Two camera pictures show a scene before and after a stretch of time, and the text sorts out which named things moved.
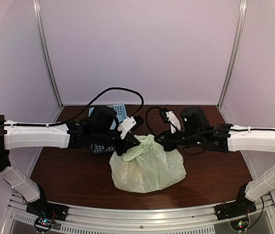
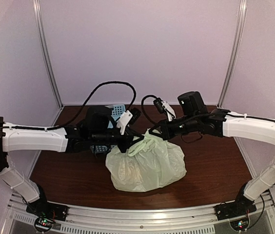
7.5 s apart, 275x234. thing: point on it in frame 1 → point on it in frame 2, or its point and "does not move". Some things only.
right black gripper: [168, 145] → [167, 132]
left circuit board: [43, 224] does not move
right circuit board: [240, 224] does not move
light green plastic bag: [147, 167] does not move
